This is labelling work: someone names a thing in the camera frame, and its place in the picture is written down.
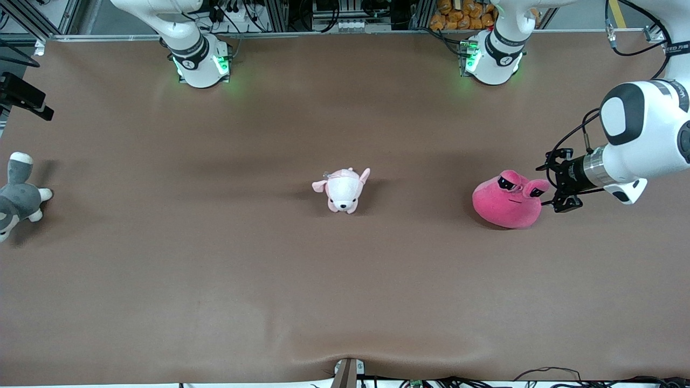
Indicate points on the white power strip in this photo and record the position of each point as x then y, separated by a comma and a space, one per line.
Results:
364, 25

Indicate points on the aluminium corner bracket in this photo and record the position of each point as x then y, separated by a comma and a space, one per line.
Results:
653, 33

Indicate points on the brown camera mount post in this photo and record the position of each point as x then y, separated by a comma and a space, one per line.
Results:
346, 374

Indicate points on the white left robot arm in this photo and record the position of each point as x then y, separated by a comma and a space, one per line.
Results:
647, 124

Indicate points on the aluminium frame posts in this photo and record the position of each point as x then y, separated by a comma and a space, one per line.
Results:
38, 13

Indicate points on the grey white husky plush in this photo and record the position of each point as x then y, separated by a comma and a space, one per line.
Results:
19, 199

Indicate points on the white pink dog plush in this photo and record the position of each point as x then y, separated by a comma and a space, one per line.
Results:
345, 191

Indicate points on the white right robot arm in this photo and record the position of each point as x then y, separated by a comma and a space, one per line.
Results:
188, 32

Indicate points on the small green circuit board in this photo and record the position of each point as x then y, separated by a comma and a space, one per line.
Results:
415, 383

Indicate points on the small metal edge bracket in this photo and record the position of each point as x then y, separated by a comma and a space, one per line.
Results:
40, 48

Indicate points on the pink blob plush toy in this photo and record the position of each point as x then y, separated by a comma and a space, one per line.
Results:
506, 205

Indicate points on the aluminium table edge rail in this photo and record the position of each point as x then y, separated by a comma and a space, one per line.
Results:
323, 34

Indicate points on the brown table cover mat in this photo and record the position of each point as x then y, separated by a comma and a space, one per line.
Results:
345, 296

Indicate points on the orange packaged snacks pile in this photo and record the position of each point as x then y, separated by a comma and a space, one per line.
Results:
463, 13

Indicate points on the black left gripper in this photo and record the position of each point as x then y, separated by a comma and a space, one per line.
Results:
568, 175

